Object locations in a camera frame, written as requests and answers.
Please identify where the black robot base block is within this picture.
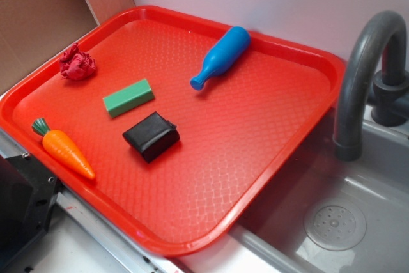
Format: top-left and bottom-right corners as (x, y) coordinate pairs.
(1, 155), (59, 272)

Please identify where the red plastic serving tray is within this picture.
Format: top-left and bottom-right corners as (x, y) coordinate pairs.
(1, 6), (345, 256)

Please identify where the black leather wallet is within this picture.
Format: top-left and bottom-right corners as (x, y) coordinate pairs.
(123, 112), (180, 163)

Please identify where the green rectangular block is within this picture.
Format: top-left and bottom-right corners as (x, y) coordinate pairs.
(103, 79), (155, 118)

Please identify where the blue plastic toy bottle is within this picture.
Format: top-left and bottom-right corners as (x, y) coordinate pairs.
(190, 26), (251, 91)

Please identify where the crumpled red paper ball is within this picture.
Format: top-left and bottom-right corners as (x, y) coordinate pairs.
(58, 43), (96, 81)

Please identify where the orange toy carrot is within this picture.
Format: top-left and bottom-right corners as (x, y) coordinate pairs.
(31, 118), (96, 180)

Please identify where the grey toy sink basin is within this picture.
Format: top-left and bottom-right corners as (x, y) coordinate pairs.
(231, 111), (408, 272)

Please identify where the round sink drain cover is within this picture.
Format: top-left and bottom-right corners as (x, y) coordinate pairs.
(304, 198), (367, 251)

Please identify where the grey curved faucet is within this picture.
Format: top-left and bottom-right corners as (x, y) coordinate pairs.
(333, 10), (408, 161)

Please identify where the brown cardboard panel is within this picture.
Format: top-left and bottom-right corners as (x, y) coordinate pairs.
(1, 0), (135, 93)

